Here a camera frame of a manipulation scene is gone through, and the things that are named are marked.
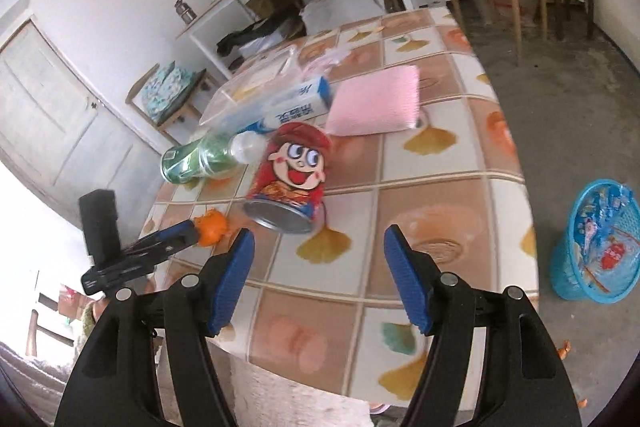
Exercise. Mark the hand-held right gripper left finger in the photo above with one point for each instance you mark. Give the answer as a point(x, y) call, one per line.
point(232, 282)

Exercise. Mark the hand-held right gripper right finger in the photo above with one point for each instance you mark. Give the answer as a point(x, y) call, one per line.
point(410, 282)

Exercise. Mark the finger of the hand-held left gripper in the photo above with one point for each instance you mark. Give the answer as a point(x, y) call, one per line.
point(172, 234)
point(165, 252)

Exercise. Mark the green plastic bottle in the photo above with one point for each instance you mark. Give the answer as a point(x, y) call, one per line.
point(200, 157)

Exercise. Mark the red cartoon can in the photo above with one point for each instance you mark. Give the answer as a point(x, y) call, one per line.
point(290, 177)

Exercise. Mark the blue plastic mesh basket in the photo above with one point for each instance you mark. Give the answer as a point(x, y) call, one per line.
point(570, 267)

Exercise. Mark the clear plastic bag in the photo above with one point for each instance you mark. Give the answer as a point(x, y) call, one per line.
point(250, 87)

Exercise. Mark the pink cloth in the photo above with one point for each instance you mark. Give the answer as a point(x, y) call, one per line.
point(375, 104)

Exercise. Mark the blue snack wrapper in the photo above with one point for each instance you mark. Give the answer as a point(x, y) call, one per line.
point(600, 217)

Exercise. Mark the table with ginkgo tablecloth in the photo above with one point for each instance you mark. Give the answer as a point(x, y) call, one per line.
point(425, 187)

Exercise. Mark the white door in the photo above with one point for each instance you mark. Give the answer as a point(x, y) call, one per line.
point(55, 107)

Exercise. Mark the white fluffy blanket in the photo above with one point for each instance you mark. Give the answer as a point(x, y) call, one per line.
point(300, 397)

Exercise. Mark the small wooden chair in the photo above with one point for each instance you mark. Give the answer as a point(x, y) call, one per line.
point(195, 102)

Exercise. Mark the blue floral cushion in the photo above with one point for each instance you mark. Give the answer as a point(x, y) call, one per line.
point(165, 89)

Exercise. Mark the white blue carton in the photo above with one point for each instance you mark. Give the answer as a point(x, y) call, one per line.
point(295, 102)

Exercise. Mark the black cloth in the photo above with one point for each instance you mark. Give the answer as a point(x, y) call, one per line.
point(250, 34)

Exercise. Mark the steel water bottle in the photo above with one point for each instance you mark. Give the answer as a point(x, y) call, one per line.
point(185, 11)

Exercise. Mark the pink clear plastic wrapper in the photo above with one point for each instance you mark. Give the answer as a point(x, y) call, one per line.
point(325, 59)

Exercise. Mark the white sacks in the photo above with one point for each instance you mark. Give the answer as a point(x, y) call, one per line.
point(340, 2)

